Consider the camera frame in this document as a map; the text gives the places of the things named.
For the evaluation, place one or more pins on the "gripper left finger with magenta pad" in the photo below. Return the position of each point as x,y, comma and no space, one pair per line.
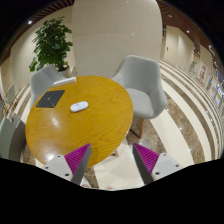
72,166

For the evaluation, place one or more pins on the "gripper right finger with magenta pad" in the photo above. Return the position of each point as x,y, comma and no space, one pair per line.
153,166

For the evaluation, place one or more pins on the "white computer mouse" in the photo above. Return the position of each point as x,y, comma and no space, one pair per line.
78,106

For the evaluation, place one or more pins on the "black mouse pad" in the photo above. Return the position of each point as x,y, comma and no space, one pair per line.
50,99

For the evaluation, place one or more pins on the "round wooden table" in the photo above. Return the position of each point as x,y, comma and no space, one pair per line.
103,124

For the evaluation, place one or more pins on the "grey chair at left edge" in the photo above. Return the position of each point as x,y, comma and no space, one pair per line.
12,139

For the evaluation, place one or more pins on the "grey armchair left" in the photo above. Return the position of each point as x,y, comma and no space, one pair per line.
44,79

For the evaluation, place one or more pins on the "grey armchair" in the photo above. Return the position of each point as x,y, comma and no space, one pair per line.
141,78
44,79

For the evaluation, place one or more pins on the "grey armchair right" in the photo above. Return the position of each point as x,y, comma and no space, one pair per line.
141,78

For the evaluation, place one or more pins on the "white plant pot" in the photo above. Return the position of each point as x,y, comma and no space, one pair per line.
66,72

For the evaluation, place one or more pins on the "green potted plant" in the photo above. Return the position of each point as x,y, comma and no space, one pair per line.
51,45

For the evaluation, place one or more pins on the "red wall poster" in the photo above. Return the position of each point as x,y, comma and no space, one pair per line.
202,72

